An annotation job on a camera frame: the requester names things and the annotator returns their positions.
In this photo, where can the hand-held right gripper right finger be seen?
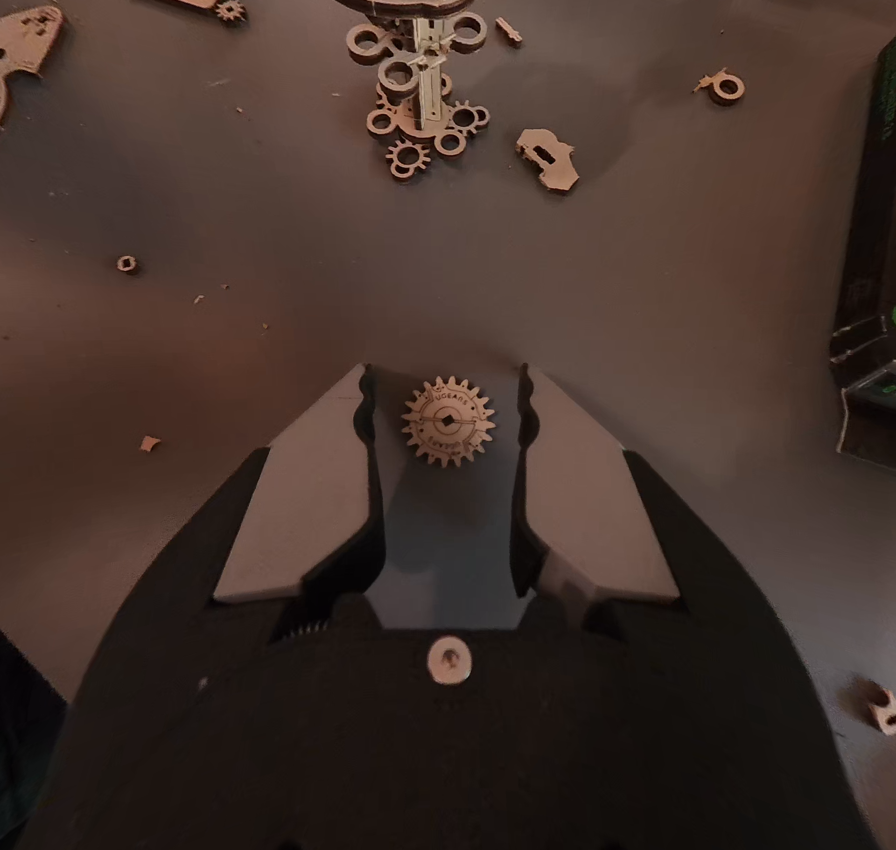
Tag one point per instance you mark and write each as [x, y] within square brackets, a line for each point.
[595, 507]

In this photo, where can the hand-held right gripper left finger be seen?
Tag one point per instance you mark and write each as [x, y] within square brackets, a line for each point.
[308, 500]

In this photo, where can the engraved wooden gear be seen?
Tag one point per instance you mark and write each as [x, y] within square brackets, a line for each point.
[427, 437]

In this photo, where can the wooden gear model assembly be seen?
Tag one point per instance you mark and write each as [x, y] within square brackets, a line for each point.
[428, 94]

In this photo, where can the small wooden chip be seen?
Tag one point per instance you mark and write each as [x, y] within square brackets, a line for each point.
[149, 443]

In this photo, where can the square-holed wooden washer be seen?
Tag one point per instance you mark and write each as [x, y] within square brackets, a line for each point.
[119, 266]

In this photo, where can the slotted wooden piece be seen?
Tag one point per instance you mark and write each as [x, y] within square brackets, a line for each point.
[560, 178]

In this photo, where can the small pale wooden block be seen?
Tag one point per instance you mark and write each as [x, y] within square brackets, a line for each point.
[883, 696]

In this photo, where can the black and green box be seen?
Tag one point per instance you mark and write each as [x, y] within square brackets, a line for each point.
[868, 269]

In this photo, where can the small notched wooden peg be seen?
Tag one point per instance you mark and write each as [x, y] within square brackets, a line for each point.
[509, 31]

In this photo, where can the tiny wooden gear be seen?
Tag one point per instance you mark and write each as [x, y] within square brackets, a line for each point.
[225, 16]

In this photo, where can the wooden offcut with holes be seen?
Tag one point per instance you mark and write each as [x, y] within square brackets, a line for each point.
[28, 45]

